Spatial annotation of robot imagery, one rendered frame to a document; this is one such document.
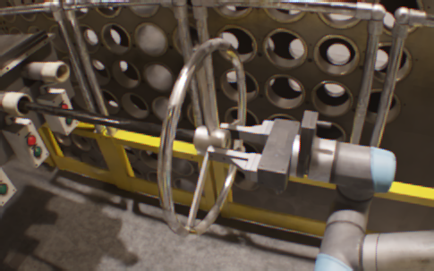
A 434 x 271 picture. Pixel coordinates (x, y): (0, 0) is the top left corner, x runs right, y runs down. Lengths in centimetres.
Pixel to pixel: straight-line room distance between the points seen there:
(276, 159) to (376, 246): 22
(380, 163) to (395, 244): 14
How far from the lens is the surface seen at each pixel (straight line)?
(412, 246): 54
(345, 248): 57
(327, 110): 207
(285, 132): 61
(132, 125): 71
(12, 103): 99
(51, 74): 108
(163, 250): 153
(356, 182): 58
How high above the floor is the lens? 128
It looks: 40 degrees down
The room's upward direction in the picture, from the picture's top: 8 degrees counter-clockwise
